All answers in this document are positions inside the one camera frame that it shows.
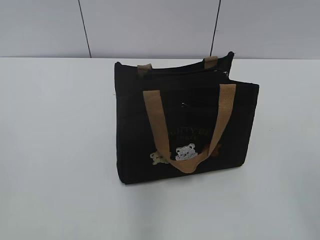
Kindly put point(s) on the black canvas tote bag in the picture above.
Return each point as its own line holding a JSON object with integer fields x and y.
{"x": 178, "y": 121}

